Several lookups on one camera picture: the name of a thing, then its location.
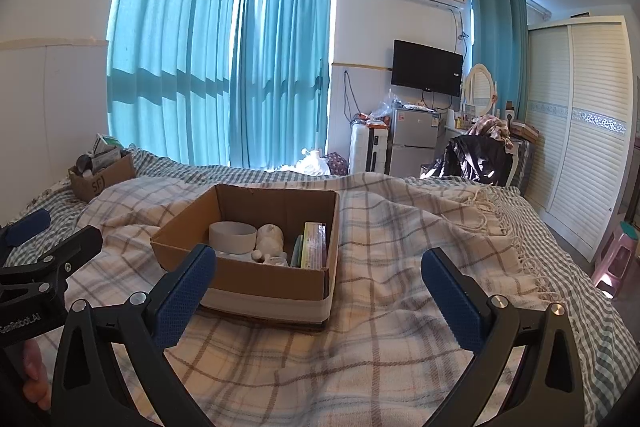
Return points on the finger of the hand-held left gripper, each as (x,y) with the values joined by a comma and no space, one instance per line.
(75,247)
(30,224)

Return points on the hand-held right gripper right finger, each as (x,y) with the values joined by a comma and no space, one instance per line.
(450,302)

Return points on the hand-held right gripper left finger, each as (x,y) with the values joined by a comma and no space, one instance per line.
(185,297)

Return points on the white tape roll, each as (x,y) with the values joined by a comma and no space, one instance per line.
(232,238)

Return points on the brown cardboard box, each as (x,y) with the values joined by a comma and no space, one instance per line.
(270,282)

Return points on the small white item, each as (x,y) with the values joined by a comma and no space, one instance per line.
(276,261)

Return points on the small colourful carton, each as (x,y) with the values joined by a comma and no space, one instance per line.
(315,247)

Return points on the person's left hand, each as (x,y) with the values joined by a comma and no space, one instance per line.
(35,372)

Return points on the beige plaid blanket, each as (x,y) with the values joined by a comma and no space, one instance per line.
(380,287)

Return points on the small cardboard box of clutter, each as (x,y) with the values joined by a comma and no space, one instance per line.
(100,179)

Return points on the black jacket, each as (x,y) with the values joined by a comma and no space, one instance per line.
(470,162)

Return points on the white chair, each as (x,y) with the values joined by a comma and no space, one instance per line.
(512,167)

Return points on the silver small fridge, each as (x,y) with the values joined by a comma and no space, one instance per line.
(412,142)

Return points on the white suitcase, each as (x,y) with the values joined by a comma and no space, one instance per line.
(369,149)

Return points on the pink plastic stool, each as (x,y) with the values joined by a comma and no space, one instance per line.
(617,257)

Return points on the dark patterned bag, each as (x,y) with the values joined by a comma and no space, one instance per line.
(337,164)

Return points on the floral cloth pile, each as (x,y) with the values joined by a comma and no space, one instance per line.
(492,129)

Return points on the white plastic bag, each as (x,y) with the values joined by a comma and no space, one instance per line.
(312,164)

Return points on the brown wooden box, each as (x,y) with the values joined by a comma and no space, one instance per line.
(522,132)

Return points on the clear plastic bag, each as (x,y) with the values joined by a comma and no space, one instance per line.
(384,107)

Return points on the white slatted wardrobe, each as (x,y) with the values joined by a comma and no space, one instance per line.
(580,142)

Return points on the white oval mirror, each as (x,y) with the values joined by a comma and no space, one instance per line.
(481,89)

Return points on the wide teal curtain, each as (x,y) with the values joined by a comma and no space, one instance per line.
(170,37)

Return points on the narrow teal curtain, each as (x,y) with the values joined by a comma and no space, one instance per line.
(495,42)

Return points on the black wall television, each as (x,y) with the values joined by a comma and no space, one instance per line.
(426,67)

